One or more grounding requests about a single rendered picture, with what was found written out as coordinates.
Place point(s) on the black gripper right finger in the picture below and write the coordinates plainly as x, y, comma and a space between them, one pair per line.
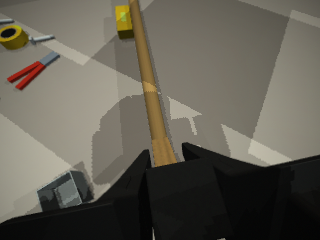
255, 196

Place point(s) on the yellow ring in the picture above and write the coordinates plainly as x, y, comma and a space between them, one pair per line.
13, 37

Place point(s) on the long wooden scraper with black blade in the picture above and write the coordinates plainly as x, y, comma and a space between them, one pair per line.
185, 198

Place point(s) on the red-handled pliers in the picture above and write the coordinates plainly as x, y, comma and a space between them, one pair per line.
34, 69

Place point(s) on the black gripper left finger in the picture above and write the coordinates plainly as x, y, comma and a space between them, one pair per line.
121, 213

